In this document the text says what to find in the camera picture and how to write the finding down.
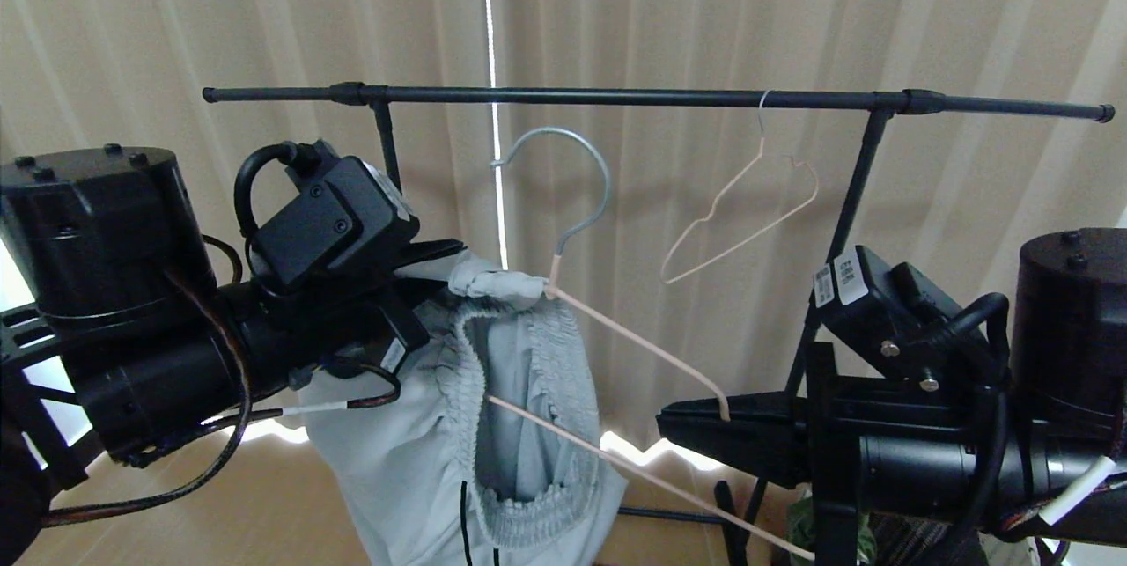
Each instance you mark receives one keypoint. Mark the white laundry basket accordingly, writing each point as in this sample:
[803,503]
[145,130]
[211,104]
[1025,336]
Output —
[907,541]

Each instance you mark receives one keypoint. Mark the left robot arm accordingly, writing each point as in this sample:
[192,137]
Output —
[97,231]

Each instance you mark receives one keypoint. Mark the green garment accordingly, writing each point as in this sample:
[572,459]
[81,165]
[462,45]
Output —
[801,531]

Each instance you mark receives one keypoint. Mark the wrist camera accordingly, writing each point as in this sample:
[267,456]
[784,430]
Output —
[326,223]
[880,311]

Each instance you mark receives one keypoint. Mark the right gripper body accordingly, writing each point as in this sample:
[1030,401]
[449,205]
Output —
[924,452]

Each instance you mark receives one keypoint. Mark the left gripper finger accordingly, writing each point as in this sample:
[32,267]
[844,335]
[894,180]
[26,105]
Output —
[436,249]

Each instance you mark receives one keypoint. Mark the pale grey shorts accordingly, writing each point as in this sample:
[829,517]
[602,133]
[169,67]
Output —
[387,460]

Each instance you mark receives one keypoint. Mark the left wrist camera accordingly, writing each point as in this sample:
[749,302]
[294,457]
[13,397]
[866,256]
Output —
[326,223]

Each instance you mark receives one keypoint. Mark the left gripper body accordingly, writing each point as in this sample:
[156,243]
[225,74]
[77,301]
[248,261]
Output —
[220,363]

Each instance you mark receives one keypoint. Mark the pink clothes hanger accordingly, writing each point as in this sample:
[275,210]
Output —
[759,161]
[634,341]

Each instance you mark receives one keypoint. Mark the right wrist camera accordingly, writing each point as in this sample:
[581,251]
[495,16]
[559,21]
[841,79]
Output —
[880,311]

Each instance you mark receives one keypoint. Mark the black clothes rack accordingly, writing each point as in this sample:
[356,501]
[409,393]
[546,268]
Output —
[616,97]

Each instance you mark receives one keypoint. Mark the beige curtain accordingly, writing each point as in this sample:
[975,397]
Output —
[220,20]

